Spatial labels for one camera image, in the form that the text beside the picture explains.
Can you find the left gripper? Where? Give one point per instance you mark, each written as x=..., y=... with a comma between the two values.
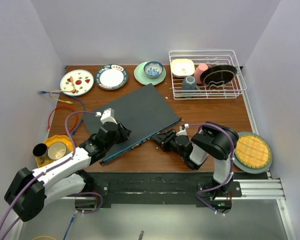
x=124, y=132

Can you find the grey mug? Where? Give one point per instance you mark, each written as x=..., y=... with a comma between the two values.
x=189, y=88

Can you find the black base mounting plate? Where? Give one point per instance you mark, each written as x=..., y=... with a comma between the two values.
x=158, y=188

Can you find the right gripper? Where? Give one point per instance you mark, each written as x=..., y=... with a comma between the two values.
x=161, y=139

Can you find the black round plate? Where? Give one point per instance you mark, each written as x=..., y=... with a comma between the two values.
x=218, y=75

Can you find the white strawberry pattern plate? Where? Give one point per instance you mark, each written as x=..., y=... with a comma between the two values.
x=77, y=82

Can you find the grey plate with yellow mat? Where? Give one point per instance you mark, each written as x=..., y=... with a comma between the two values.
x=252, y=154

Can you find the black network switch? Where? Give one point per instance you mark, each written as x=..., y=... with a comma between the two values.
x=144, y=111

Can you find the white plate dark green rim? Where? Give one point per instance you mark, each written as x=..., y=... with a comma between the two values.
x=111, y=77

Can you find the black cup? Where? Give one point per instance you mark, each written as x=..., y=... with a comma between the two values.
x=40, y=150

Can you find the white wire dish rack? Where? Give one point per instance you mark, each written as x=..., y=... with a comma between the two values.
x=211, y=58

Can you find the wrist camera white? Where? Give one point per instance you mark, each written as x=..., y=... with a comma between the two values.
x=108, y=115
x=183, y=130

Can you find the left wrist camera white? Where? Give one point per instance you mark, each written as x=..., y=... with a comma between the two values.
x=108, y=115

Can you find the aluminium frame rail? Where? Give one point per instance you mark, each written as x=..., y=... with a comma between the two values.
x=260, y=213

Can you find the pink cup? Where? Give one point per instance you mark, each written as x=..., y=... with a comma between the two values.
x=202, y=67

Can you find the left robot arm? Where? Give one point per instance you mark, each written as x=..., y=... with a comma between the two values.
x=32, y=190

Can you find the blue white patterned bowl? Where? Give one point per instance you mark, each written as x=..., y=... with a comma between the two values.
x=153, y=69

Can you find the beige bowl on yellow plate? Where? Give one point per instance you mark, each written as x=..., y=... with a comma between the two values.
x=57, y=150

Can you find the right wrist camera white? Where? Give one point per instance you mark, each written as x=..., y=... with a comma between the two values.
x=183, y=130

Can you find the light green plate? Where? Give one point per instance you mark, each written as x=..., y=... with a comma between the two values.
x=143, y=79

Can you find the cream square plate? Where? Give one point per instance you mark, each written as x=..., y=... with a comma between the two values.
x=182, y=67

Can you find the yellow scalloped plate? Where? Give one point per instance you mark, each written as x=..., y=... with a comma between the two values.
x=41, y=162

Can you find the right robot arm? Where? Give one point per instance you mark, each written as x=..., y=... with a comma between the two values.
x=194, y=143

